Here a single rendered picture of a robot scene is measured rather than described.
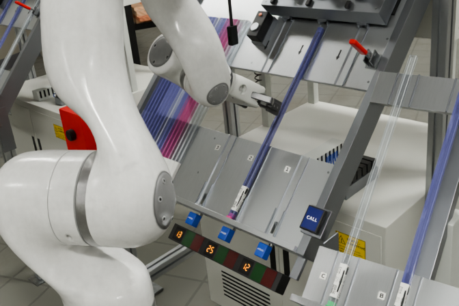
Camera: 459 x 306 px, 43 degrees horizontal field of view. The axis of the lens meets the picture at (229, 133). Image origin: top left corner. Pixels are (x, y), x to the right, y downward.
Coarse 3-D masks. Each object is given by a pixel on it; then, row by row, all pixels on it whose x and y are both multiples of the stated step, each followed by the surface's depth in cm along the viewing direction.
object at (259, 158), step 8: (320, 32) 138; (312, 40) 139; (312, 48) 137; (304, 56) 138; (304, 64) 137; (296, 72) 137; (296, 80) 136; (288, 96) 135; (288, 104) 135; (280, 112) 134; (280, 120) 134; (272, 128) 134; (272, 136) 133; (264, 144) 133; (264, 152) 132; (256, 160) 132; (256, 168) 131; (248, 176) 131; (248, 184) 130; (232, 216) 129
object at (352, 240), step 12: (408, 60) 112; (408, 72) 111; (408, 84) 111; (396, 96) 110; (396, 108) 109; (396, 120) 109; (384, 132) 108; (384, 144) 107; (384, 156) 107; (372, 168) 106; (372, 180) 105; (372, 192) 105; (360, 204) 104; (360, 216) 103; (360, 228) 103; (348, 240) 103; (348, 252) 102; (348, 264) 101; (336, 300) 99
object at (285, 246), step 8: (176, 200) 140; (184, 200) 138; (192, 208) 139; (200, 208) 134; (208, 216) 137; (216, 216) 131; (224, 216) 129; (232, 224) 127; (240, 224) 126; (248, 232) 126; (256, 232) 123; (264, 240) 127; (272, 240) 120; (280, 240) 118; (288, 248) 117; (296, 248) 117
